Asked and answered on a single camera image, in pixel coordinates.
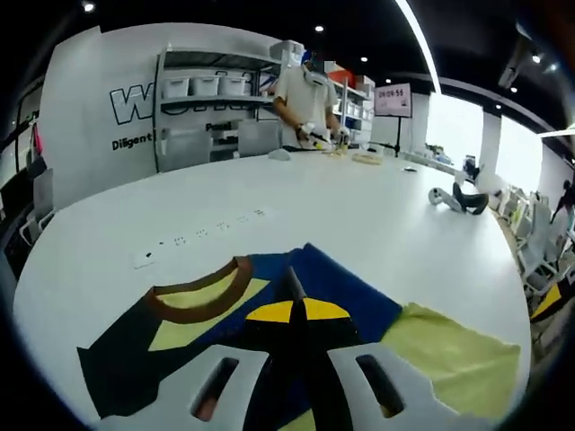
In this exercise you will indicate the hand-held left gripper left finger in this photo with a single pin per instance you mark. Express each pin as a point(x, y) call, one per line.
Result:
point(251, 359)

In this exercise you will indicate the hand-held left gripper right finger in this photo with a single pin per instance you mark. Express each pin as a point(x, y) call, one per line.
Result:
point(328, 350)

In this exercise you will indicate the yellow blue grey raglan garment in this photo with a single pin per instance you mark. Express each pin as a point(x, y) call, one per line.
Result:
point(449, 359)

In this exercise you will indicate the white mesh office chair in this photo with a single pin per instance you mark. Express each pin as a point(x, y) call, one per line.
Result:
point(541, 238)

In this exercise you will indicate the dark grey curved object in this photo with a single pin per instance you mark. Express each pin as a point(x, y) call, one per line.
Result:
point(476, 203)

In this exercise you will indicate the white table socket strip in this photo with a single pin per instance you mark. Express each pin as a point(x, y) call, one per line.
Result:
point(202, 238)

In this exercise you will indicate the white handheld controller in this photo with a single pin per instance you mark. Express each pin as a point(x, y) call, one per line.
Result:
point(438, 197)

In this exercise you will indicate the grey cloth lump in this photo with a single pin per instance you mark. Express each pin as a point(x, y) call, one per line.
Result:
point(279, 155)

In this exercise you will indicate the translucent grey box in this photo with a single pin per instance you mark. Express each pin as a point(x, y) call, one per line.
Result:
point(258, 139)
point(186, 148)

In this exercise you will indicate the black screen stand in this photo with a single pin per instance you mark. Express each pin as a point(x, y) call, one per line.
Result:
point(397, 134)

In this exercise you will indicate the storage rack with boxes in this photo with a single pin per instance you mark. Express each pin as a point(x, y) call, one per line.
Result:
point(355, 110)

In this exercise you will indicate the pink timer screen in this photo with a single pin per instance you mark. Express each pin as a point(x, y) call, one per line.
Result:
point(393, 101)

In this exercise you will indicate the white storage bin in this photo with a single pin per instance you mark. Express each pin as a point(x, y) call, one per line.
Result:
point(176, 87)
point(205, 86)
point(233, 86)

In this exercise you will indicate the pink grey hanging bag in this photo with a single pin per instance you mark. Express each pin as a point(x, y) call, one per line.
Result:
point(38, 157)

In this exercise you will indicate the grey metal shelf unit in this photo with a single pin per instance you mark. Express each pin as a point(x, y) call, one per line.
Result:
point(215, 58)

